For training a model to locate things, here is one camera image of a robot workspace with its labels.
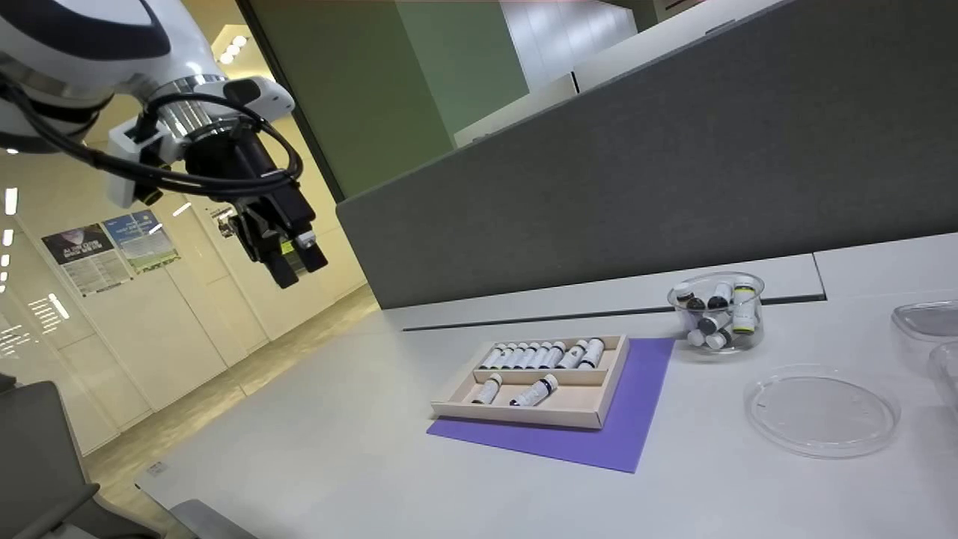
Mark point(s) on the green pillar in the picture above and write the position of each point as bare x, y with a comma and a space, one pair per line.
379, 78

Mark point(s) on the dark grey chair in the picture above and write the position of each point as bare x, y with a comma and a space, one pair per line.
39, 469

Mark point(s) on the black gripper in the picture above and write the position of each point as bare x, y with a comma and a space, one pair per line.
244, 183

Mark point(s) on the bottle with yellow label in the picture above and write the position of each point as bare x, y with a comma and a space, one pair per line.
744, 305

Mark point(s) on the small white bottle dark cap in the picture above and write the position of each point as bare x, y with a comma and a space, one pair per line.
538, 391

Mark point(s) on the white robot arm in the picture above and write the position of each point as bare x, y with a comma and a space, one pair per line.
92, 39

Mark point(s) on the grey partition panel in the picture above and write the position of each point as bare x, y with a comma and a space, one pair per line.
647, 169

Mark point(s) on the small glass bowl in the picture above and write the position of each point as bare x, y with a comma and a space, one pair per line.
753, 332

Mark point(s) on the clear glass container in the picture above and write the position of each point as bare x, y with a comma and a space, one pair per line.
930, 332

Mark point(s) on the blue green wall poster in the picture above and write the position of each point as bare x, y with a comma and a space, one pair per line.
140, 241

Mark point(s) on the wooden segmented tray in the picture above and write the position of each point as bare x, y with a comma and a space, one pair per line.
557, 407

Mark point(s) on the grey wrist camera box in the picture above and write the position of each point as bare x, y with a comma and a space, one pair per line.
123, 166

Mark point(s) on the clear round plastic lid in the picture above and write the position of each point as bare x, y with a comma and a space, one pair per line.
824, 412

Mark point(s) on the purple mat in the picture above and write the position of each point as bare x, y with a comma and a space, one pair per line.
619, 439

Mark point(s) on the dark photo wall poster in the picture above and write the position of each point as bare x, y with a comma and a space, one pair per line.
84, 254

